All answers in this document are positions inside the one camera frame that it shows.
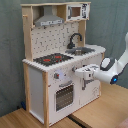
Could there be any grey toy sink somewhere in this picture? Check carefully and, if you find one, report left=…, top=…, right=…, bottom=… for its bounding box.
left=66, top=47, right=94, bottom=56

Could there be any stove knob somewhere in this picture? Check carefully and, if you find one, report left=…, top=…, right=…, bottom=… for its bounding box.
left=71, top=66, right=79, bottom=73
left=54, top=73, right=60, bottom=79

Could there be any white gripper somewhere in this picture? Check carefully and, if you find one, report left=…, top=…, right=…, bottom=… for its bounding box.
left=75, top=64, right=99, bottom=80

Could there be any grey range hood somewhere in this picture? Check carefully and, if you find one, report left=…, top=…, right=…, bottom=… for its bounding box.
left=35, top=6, right=64, bottom=27

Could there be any left stove knob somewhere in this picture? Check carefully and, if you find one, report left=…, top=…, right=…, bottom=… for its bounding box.
left=54, top=73, right=60, bottom=79

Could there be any black toy faucet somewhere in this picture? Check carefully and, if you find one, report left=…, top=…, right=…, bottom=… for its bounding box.
left=67, top=33, right=82, bottom=49

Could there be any black toy stovetop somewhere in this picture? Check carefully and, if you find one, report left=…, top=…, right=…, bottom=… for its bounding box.
left=34, top=53, right=71, bottom=67

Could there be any right stove knob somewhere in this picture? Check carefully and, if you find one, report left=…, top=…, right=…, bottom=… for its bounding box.
left=71, top=66, right=79, bottom=73

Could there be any toy oven door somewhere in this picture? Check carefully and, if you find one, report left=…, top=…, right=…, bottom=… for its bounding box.
left=55, top=81, right=74, bottom=111

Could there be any toy microwave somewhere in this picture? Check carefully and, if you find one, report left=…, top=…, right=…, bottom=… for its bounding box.
left=66, top=3, right=90, bottom=21

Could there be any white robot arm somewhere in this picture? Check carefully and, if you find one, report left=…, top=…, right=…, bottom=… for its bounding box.
left=75, top=33, right=128, bottom=84

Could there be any wooden toy kitchen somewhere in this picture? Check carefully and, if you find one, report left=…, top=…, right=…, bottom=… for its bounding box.
left=22, top=2, right=105, bottom=128

